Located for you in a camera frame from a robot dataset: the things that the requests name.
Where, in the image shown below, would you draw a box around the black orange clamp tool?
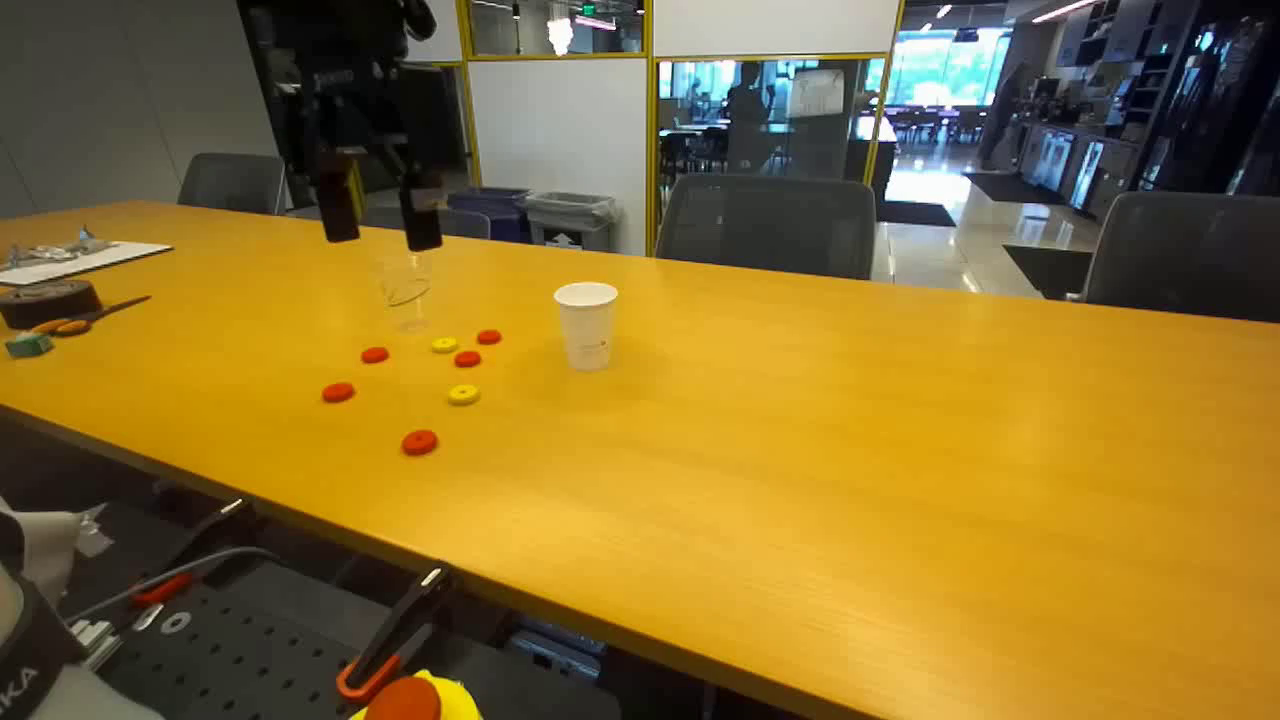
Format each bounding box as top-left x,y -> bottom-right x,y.
337,570 -> 443,703

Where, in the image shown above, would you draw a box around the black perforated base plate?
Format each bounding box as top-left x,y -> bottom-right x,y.
102,565 -> 623,720

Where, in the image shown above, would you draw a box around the black tape roll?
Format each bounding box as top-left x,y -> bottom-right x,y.
0,279 -> 102,329

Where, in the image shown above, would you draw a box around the small green object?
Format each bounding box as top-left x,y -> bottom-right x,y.
5,334 -> 52,362

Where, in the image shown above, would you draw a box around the white paper cup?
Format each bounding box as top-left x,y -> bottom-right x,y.
554,279 -> 621,374

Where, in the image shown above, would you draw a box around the yellow red emergency stop button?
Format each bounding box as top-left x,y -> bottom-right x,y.
352,672 -> 484,720

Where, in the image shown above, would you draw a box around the white paper sheet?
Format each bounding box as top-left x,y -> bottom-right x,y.
0,239 -> 173,288

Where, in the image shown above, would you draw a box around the orange handled scissors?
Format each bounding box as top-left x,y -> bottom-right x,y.
38,297 -> 152,336

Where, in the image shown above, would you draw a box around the grey office chair right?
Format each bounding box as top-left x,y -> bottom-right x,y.
1079,193 -> 1280,321

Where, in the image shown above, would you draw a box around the clear plastic cup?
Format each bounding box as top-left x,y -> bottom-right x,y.
382,252 -> 430,329

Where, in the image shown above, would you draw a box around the red ring nearest edge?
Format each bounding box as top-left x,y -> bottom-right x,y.
401,429 -> 441,455

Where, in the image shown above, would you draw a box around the red handled screwdriver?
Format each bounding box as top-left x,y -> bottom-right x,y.
73,572 -> 197,626

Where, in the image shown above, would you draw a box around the grey office chair centre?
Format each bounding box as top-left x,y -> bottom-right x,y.
660,173 -> 876,279

